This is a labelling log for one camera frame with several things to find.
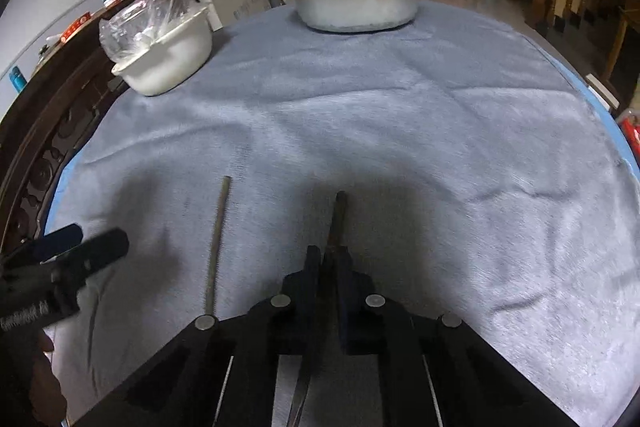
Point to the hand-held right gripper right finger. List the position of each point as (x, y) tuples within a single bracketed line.
[(357, 322)]

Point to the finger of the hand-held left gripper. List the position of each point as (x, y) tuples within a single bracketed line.
[(62, 239), (100, 249)]

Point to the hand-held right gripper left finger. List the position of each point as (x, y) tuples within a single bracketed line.
[(300, 322)]

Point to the dark metal chopstick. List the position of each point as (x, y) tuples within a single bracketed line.
[(218, 242), (339, 217)]

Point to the person's left hand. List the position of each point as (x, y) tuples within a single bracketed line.
[(47, 392)]

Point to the blue table cover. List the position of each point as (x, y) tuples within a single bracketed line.
[(62, 192)]

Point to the dark carved wooden table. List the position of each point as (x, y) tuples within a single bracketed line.
[(45, 142)]

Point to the teal bottle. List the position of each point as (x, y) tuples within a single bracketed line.
[(17, 79)]

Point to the grey table cloth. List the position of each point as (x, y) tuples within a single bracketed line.
[(400, 132)]

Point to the white bowl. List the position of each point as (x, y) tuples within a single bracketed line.
[(165, 62)]

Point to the red box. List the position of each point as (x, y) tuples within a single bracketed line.
[(76, 28)]

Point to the clear plastic bag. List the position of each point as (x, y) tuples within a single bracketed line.
[(135, 24)]

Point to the red plastic stool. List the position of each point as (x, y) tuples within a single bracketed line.
[(631, 132)]

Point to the white cardboard box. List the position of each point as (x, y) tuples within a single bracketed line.
[(602, 89)]

